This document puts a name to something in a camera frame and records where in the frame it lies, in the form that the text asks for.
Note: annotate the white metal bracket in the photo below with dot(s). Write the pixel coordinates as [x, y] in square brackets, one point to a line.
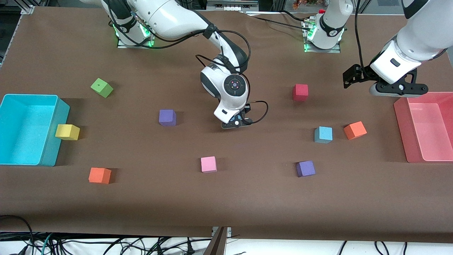
[229, 231]

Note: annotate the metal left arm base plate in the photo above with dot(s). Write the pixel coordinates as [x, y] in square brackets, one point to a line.
[336, 49]

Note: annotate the grey power strip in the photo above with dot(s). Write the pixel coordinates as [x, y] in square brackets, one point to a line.
[231, 5]

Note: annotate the red foam block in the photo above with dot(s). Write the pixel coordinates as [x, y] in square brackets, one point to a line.
[300, 92]

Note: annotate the green foam block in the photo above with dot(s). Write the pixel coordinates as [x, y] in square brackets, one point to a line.
[102, 88]

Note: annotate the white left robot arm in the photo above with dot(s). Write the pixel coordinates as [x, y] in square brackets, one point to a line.
[417, 35]

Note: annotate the pink foam block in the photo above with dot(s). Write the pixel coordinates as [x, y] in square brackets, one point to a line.
[208, 164]

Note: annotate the yellow foam block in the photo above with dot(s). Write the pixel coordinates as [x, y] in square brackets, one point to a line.
[67, 131]

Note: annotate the dark metal bar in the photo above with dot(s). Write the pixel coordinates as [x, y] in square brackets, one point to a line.
[216, 244]

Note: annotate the cyan plastic bin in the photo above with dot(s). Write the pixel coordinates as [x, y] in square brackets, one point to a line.
[24, 131]

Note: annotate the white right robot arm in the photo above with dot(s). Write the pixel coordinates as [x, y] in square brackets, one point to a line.
[170, 17]

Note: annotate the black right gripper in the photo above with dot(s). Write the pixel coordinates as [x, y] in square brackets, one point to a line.
[248, 108]

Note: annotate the pink plastic bin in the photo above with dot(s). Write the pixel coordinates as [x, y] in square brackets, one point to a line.
[424, 127]

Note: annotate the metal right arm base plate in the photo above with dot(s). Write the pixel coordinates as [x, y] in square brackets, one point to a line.
[122, 44]

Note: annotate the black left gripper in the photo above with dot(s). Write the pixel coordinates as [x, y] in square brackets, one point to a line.
[361, 73]

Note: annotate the orange foam block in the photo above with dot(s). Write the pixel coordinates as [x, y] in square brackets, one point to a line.
[355, 130]
[99, 175]

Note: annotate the purple foam block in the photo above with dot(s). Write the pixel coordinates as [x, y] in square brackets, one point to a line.
[167, 117]
[305, 168]

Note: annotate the light blue foam block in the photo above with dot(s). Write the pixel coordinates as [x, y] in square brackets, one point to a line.
[323, 135]

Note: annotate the brown table cover sheet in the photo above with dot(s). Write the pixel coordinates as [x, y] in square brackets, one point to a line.
[226, 198]

